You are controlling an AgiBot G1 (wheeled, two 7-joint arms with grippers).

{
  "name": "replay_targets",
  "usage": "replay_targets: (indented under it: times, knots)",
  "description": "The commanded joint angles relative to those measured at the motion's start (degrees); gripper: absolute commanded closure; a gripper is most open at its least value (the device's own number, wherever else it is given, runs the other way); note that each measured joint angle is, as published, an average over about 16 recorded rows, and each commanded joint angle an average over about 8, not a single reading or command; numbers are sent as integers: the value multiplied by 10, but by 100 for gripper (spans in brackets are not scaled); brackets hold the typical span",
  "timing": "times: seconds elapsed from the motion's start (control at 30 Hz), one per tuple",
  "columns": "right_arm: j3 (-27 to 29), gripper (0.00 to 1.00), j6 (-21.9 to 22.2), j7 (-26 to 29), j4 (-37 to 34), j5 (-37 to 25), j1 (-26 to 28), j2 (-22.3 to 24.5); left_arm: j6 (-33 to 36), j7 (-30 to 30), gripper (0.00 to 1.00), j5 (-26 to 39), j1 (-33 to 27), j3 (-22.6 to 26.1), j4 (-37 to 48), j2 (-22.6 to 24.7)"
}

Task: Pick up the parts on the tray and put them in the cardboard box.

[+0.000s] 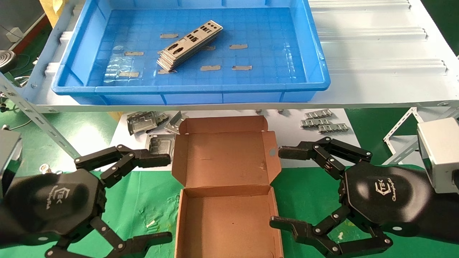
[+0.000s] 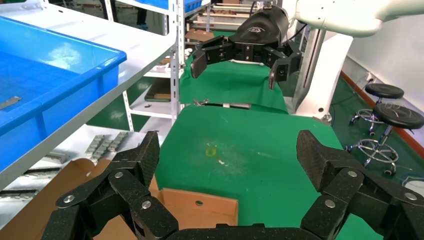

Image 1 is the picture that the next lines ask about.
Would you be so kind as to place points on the grey metal clip strip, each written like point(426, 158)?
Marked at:
point(318, 114)
point(333, 128)
point(315, 123)

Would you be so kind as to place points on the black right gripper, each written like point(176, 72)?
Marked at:
point(387, 193)

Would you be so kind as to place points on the green cloth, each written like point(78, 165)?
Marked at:
point(143, 200)

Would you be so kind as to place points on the white power adapter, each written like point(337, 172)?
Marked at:
point(14, 34)

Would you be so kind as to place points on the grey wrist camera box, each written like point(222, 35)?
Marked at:
point(9, 157)
point(443, 150)

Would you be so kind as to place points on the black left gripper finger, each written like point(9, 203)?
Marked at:
point(150, 159)

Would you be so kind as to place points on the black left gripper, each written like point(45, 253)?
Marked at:
point(53, 204)

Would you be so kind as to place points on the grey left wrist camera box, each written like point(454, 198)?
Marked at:
point(9, 157)

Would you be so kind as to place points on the bent grey metal bracket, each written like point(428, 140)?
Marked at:
point(143, 122)
point(175, 122)
point(159, 141)

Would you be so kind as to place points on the silver binder clip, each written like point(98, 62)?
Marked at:
point(46, 168)

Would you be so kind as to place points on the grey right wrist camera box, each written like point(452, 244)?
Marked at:
point(443, 150)

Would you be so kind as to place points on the white angle steel frame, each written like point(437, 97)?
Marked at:
point(400, 125)

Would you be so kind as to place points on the white paper sheet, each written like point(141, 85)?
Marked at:
point(294, 129)

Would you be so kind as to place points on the brown cardboard box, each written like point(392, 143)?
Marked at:
point(222, 157)

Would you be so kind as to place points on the white metal shelf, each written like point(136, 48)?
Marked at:
point(376, 86)

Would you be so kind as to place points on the grey slotted angle bar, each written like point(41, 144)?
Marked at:
point(43, 123)

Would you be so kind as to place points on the black round base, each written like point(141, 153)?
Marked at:
point(6, 60)

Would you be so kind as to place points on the yellow cardboard piece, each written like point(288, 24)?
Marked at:
point(52, 9)

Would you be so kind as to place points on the silver metal shield plate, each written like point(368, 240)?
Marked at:
point(186, 42)

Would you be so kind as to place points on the blue plastic tray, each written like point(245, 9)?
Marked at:
point(265, 53)

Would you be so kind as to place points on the white paper scrap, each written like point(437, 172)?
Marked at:
point(151, 223)

